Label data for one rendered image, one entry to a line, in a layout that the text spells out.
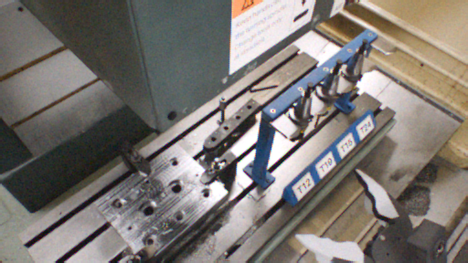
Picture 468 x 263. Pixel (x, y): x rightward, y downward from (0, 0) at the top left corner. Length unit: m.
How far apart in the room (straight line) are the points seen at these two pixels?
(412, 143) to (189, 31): 1.32
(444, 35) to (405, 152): 0.44
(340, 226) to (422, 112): 0.58
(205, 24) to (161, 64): 0.06
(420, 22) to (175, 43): 1.24
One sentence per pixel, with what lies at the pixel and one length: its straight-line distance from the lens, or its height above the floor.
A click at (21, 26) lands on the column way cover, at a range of 1.06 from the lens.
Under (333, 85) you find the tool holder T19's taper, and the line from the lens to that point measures 0.98.
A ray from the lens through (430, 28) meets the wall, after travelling 1.52.
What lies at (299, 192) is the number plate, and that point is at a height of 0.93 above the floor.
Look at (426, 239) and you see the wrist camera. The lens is 0.50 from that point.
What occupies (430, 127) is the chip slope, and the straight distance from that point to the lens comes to 1.63.
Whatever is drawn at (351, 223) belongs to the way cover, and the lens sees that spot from 1.39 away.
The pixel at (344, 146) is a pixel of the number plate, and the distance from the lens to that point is 1.28.
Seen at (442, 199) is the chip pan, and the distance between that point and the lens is 1.67.
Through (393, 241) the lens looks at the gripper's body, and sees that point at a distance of 0.57.
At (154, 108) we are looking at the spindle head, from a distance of 0.41.
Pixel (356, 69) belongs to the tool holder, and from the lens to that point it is 1.07.
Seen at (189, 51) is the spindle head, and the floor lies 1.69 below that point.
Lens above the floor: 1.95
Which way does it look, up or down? 55 degrees down
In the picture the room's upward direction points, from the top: 4 degrees clockwise
